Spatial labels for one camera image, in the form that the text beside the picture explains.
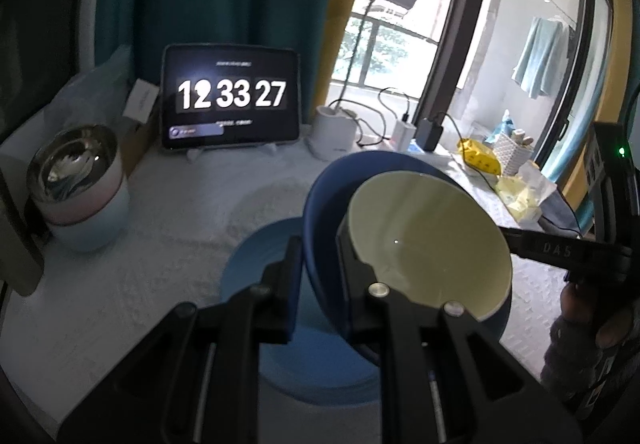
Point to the blue plastic bag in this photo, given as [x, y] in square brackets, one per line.
[506, 123]

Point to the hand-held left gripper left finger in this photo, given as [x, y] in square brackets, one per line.
[282, 296]

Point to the yellow toy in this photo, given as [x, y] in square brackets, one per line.
[480, 158]

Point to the balcony railing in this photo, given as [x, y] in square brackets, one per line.
[372, 52]

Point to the black tablet with clock display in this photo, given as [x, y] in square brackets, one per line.
[230, 69]

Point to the pink and blue cup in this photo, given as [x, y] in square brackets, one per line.
[85, 219]

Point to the light blue hanging towel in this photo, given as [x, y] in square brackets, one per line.
[537, 57]

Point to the white charger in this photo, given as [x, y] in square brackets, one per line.
[404, 137]

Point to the dark sliding door frame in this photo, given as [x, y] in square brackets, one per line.
[452, 24]

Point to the blue plate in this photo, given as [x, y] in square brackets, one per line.
[250, 264]

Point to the white textured tablecloth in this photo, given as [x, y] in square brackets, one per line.
[150, 249]

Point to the white tablet stand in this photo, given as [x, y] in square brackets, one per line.
[195, 154]

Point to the clear plastic bag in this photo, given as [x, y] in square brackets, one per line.
[90, 89]

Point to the blue bowl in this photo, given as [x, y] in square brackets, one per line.
[325, 224]

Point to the person's right hand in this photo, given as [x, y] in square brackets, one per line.
[572, 349]

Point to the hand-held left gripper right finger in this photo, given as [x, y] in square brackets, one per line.
[350, 276]

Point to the yellow curtain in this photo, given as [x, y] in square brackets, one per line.
[345, 24]

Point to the small white box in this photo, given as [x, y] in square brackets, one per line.
[141, 99]

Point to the white plastic basket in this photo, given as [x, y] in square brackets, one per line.
[512, 157]

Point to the yellow tissue pack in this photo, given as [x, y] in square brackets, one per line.
[525, 194]

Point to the white power strip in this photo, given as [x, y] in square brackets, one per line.
[375, 140]

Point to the white desk lamp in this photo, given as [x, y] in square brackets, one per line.
[330, 134]

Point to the black charger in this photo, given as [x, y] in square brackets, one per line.
[429, 134]

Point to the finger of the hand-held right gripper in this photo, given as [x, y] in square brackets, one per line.
[550, 250]

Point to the cream bowl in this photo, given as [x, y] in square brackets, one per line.
[430, 244]

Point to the grey cloth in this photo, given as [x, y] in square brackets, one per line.
[560, 216]

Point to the dark grey hanging garment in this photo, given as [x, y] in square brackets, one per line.
[571, 42]

